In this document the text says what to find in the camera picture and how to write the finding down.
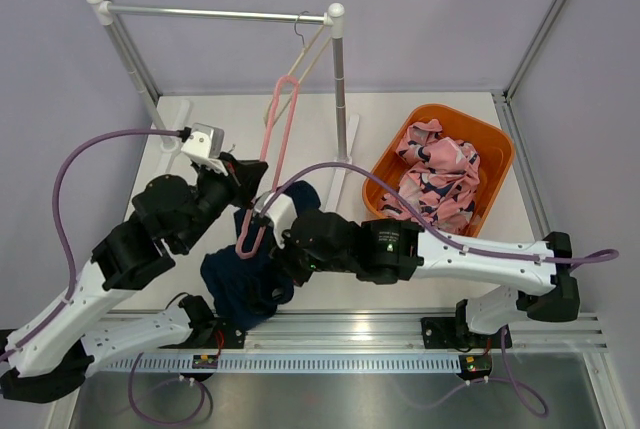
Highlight cream plastic hanger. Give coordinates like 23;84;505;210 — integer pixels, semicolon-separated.
260;11;333;125

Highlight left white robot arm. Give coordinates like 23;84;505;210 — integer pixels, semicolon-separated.
1;154;268;404

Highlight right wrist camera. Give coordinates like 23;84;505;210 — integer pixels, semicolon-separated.
254;191;297;249

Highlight slotted cable duct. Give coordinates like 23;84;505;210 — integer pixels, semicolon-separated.
106;353;461;374

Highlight navy blue shorts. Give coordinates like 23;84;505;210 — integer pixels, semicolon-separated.
199;179;324;333

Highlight pink patterned shorts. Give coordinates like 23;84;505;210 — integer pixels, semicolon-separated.
378;119;481;234

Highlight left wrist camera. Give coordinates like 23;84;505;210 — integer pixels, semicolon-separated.
181;123;228;175

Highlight aluminium mounting rail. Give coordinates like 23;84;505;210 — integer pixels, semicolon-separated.
64;311;609;353

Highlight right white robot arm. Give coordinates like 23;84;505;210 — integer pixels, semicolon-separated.
271;210;580;351

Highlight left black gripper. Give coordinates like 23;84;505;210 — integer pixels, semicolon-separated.
175;152;268;254

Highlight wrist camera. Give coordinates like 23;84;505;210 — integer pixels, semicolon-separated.
254;191;297;249
181;123;228;175

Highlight white clothes rack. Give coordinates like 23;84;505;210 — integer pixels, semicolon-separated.
84;0;361;221

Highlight pink plastic hanger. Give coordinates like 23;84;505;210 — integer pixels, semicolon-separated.
234;74;301;259

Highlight orange plastic basket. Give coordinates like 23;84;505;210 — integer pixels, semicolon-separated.
371;104;514;237

